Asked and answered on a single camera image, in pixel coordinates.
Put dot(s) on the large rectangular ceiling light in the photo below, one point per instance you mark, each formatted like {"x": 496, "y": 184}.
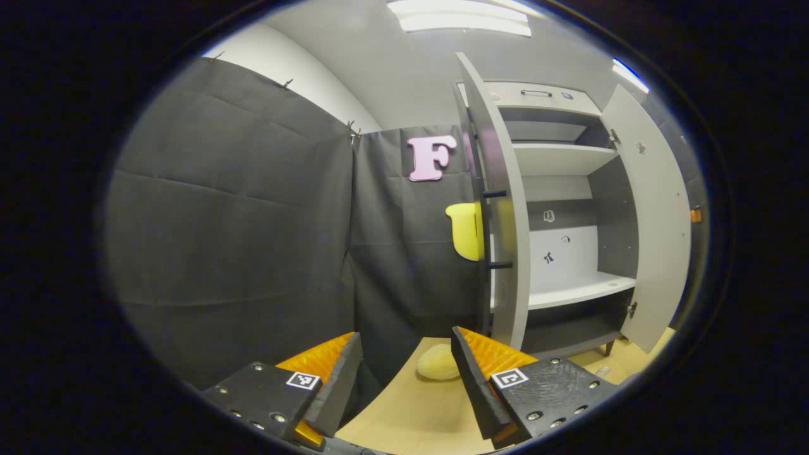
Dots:
{"x": 461, "y": 16}

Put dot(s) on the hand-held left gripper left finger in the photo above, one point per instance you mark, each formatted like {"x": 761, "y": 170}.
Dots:
{"x": 335, "y": 385}

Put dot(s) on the yellow fluffy round coaster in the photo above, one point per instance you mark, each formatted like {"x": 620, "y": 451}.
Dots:
{"x": 436, "y": 363}

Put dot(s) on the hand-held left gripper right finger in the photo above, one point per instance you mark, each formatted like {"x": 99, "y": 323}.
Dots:
{"x": 473, "y": 385}

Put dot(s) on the grey white cabinet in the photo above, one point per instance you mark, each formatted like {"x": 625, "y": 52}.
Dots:
{"x": 562, "y": 158}

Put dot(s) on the black backdrop cloth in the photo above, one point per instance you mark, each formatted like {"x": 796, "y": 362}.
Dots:
{"x": 221, "y": 253}

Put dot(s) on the small ceiling light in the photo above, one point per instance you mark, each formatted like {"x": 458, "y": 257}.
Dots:
{"x": 630, "y": 76}

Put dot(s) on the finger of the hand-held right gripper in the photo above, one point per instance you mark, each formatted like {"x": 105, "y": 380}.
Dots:
{"x": 696, "y": 215}

